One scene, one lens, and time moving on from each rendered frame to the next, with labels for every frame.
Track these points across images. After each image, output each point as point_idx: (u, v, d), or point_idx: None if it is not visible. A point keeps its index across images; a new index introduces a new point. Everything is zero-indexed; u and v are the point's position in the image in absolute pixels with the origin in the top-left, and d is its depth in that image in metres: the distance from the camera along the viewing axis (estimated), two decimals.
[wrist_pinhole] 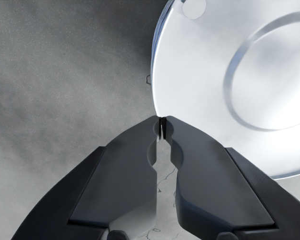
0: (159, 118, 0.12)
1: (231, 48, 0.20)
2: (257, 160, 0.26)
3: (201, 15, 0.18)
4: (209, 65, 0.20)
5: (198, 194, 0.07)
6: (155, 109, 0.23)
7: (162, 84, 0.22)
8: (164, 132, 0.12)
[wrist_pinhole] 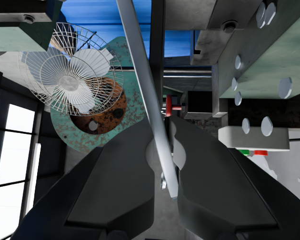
0: None
1: None
2: None
3: None
4: None
5: (201, 194, 0.07)
6: (147, 72, 0.10)
7: (158, 118, 0.12)
8: (166, 131, 0.12)
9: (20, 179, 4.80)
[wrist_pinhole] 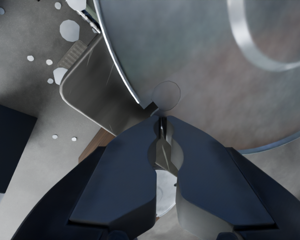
0: (159, 118, 0.12)
1: None
2: None
3: None
4: None
5: (199, 194, 0.07)
6: None
7: None
8: (164, 132, 0.12)
9: None
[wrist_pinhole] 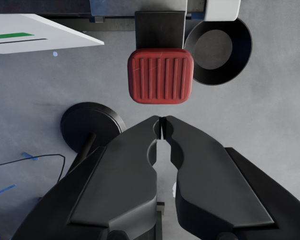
0: (159, 118, 0.12)
1: None
2: None
3: None
4: None
5: (198, 194, 0.07)
6: None
7: None
8: (164, 132, 0.12)
9: None
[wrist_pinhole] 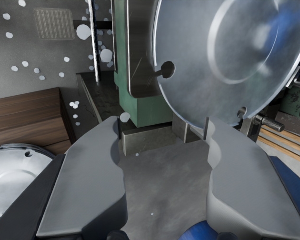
0: (117, 118, 0.12)
1: None
2: (195, 101, 0.29)
3: None
4: None
5: (230, 195, 0.07)
6: None
7: None
8: (205, 132, 0.12)
9: None
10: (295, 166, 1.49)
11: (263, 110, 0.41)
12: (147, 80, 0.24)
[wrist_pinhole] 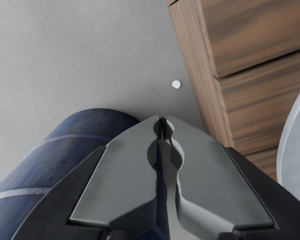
0: (159, 118, 0.12)
1: None
2: None
3: None
4: None
5: (198, 194, 0.07)
6: None
7: None
8: (164, 132, 0.12)
9: None
10: None
11: None
12: None
